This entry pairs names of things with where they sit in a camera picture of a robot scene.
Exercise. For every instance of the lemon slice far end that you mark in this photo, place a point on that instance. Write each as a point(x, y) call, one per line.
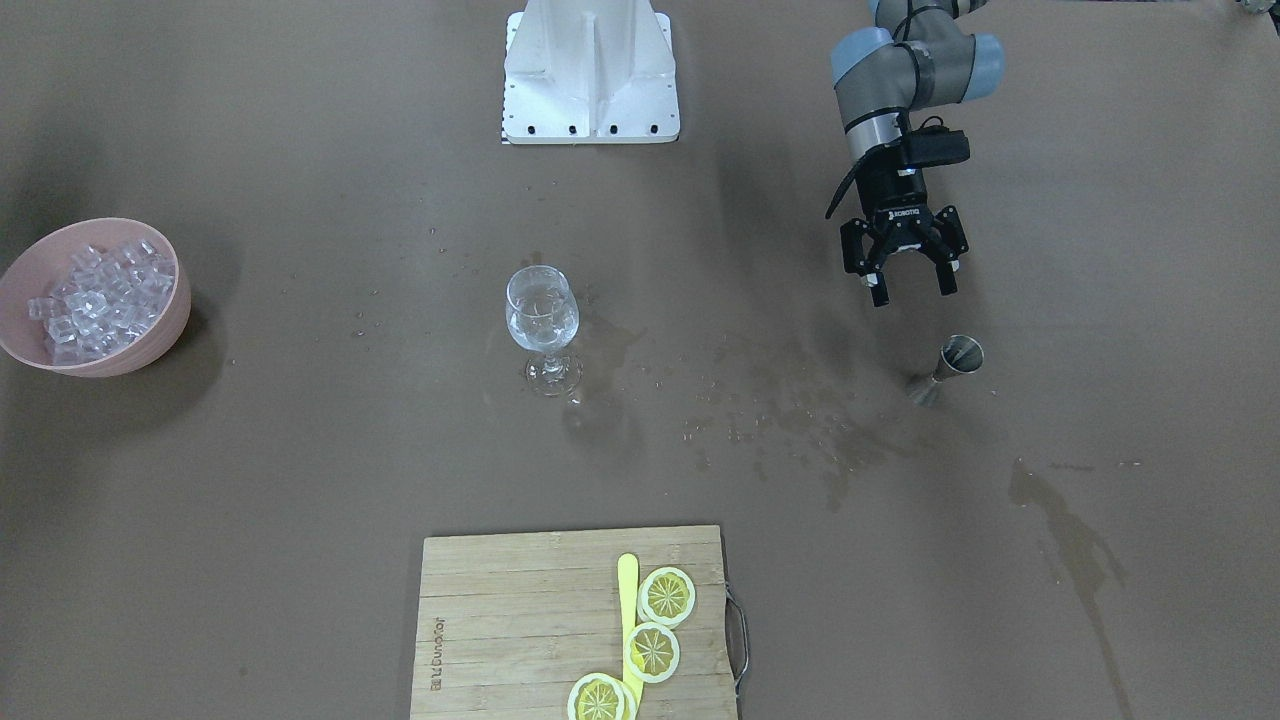
point(600, 696)

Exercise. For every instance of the pile of clear ice cubes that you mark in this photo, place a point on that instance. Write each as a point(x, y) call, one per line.
point(105, 302)

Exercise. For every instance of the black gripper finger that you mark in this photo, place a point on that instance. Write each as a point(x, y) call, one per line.
point(877, 286)
point(946, 275)

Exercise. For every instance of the yellow plastic knife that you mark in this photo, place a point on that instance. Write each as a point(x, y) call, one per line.
point(628, 582)

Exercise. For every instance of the clear wine glass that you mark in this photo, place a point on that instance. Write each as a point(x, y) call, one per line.
point(543, 317)

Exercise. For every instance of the middle lemon slice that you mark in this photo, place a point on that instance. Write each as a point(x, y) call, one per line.
point(651, 653)

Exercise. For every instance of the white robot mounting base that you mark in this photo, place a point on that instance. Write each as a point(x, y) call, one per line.
point(579, 72)

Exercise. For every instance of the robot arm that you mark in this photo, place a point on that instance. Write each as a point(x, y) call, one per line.
point(914, 56)

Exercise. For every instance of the steel double jigger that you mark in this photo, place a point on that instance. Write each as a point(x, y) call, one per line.
point(959, 355)

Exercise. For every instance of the pink bowl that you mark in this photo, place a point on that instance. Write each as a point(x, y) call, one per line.
point(33, 272)

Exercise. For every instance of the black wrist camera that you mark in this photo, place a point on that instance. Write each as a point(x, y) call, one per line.
point(935, 146)

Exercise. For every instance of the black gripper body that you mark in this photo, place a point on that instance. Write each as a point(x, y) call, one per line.
point(893, 190)

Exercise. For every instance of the wooden cutting board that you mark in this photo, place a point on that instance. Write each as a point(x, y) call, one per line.
point(508, 622)

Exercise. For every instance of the lemon slice near handle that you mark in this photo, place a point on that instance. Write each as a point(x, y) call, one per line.
point(666, 597)

